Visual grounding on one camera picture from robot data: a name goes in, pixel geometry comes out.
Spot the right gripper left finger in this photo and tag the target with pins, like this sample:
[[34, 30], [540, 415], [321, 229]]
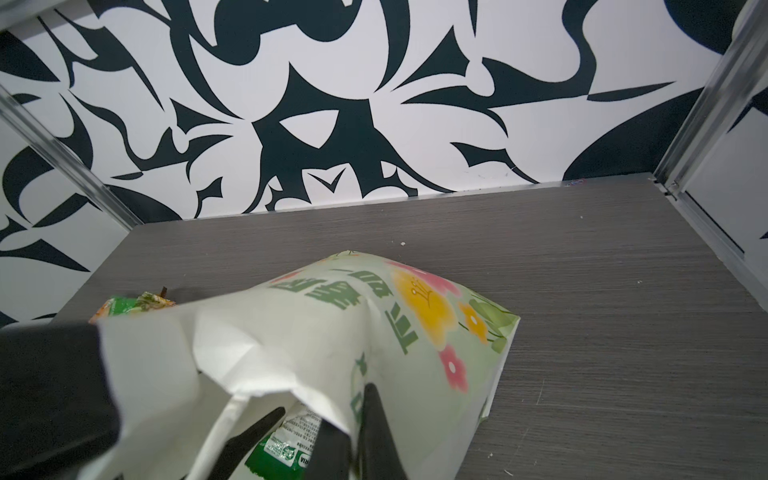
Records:
[[331, 455]]

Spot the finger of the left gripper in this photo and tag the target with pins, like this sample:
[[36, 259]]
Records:
[[238, 447]]

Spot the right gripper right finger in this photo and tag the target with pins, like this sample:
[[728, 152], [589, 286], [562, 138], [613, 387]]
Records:
[[377, 453]]

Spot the green white snack bag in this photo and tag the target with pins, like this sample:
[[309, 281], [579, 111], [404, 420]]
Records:
[[286, 452]]

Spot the floral paper gift bag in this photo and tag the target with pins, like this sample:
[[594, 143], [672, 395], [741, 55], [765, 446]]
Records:
[[317, 336]]

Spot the yellow green snack bag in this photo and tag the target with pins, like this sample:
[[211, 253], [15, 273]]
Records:
[[120, 305]]

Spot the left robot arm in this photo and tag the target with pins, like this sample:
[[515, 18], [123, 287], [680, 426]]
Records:
[[121, 399]]

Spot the aluminium cage frame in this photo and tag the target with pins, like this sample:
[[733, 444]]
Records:
[[116, 114]]

